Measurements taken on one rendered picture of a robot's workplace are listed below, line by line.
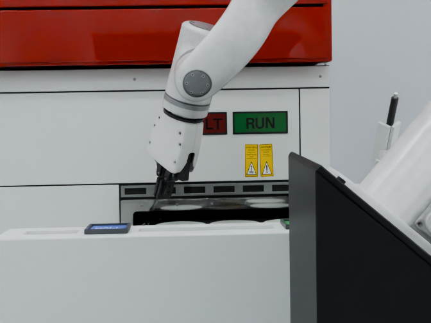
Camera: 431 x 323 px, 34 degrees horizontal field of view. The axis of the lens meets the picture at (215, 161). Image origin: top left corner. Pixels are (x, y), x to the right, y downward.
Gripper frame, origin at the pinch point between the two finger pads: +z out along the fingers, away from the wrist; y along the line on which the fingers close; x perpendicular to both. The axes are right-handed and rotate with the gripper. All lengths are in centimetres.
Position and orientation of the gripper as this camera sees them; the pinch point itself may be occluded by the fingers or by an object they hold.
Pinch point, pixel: (163, 187)
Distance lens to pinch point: 135.2
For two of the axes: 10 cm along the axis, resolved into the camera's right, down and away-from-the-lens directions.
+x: 7.6, -0.5, 6.5
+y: 6.0, 4.5, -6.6
